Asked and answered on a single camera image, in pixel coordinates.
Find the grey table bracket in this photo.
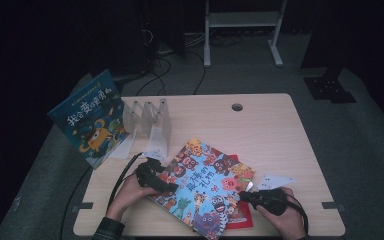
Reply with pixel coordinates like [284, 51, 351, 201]
[71, 201, 95, 214]
[321, 201, 346, 212]

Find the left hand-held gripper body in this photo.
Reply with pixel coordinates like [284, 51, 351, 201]
[135, 149, 171, 195]

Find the black stand with square base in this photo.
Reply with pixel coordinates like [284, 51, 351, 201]
[300, 0, 358, 105]

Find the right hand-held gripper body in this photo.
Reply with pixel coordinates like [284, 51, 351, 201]
[250, 173, 296, 216]

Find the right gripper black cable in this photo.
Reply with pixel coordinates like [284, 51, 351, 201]
[279, 194, 310, 236]

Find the person's right hand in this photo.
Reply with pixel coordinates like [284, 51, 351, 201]
[255, 187, 308, 240]

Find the white metal stand frame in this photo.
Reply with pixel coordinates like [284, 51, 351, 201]
[202, 0, 288, 69]

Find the person's left hand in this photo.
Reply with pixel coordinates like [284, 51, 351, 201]
[106, 174, 161, 222]

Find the blue monster picture book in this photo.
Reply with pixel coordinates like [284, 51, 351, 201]
[46, 68, 131, 171]

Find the clear acrylic book rack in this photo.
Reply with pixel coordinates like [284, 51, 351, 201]
[108, 97, 173, 161]

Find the red picture book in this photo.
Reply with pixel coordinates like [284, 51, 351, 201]
[224, 153, 255, 231]

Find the light blue animal picture book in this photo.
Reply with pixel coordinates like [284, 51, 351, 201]
[148, 138, 257, 240]

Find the black floor cable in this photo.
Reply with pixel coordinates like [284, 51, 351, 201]
[187, 49, 208, 96]
[134, 55, 173, 98]

